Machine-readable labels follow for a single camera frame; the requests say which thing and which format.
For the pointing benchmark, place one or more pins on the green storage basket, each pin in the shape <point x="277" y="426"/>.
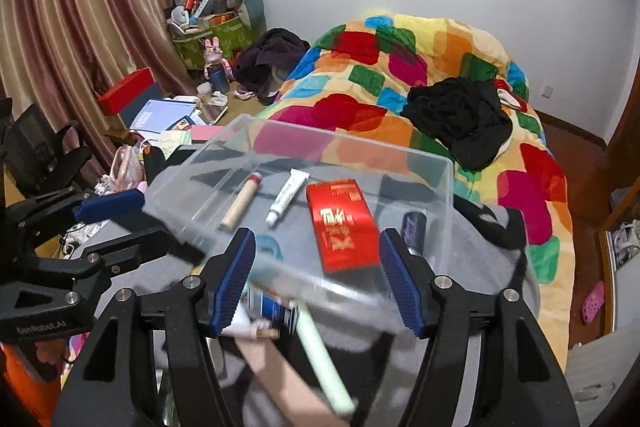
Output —
<point x="233" y="38"/>

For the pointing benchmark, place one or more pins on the pink croc shoe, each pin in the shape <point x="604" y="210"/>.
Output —
<point x="593" y="303"/>

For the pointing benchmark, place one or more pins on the long mint green tube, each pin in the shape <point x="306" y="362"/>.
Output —
<point x="331" y="384"/>

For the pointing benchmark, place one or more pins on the beige foundation tube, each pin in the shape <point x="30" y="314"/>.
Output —
<point x="287" y="390"/>

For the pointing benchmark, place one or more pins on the colourful patchwork duvet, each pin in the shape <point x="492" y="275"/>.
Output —
<point x="356" y="78"/>

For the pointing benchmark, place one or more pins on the beige lip balm stick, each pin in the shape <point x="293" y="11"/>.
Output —
<point x="241" y="202"/>

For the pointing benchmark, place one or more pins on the striped pink curtain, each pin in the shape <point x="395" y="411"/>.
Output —
<point x="64" y="54"/>

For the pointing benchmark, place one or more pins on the wooden wardrobe shelf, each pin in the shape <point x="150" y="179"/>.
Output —
<point x="618" y="240"/>

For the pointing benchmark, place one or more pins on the black clothes pile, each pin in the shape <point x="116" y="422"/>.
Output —
<point x="464" y="115"/>

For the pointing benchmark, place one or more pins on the red flat box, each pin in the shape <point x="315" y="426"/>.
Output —
<point x="125" y="91"/>

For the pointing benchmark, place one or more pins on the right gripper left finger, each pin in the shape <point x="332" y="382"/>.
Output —
<point x="113" y="381"/>

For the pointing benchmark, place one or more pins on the red cigarette box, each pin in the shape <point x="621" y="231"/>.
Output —
<point x="346" y="233"/>

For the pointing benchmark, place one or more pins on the small white ointment tube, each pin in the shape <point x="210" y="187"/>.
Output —
<point x="288" y="192"/>

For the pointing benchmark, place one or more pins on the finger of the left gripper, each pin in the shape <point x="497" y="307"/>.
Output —
<point x="100" y="208"/>
<point x="106" y="260"/>

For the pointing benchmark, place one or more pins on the dark purple clothes heap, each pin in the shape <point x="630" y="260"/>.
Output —
<point x="263" y="66"/>

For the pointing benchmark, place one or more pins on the blue white book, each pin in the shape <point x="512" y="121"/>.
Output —
<point x="160" y="115"/>

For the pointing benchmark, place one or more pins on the pink bunny toy bottle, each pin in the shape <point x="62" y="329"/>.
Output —
<point x="217" y="69"/>

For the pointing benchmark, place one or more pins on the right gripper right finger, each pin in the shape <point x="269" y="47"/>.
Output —
<point x="519" y="382"/>

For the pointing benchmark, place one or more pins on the navy blue Max box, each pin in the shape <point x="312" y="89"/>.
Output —
<point x="281" y="312"/>

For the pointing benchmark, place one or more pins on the purple cosmetic bottle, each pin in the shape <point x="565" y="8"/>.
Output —
<point x="413" y="230"/>

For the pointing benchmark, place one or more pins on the clear plastic storage box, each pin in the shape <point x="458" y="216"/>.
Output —
<point x="193" y="197"/>

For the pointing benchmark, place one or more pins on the teal tape roll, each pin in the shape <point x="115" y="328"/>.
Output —
<point x="269" y="245"/>

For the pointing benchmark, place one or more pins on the black office chair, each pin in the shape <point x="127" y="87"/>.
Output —
<point x="42" y="160"/>

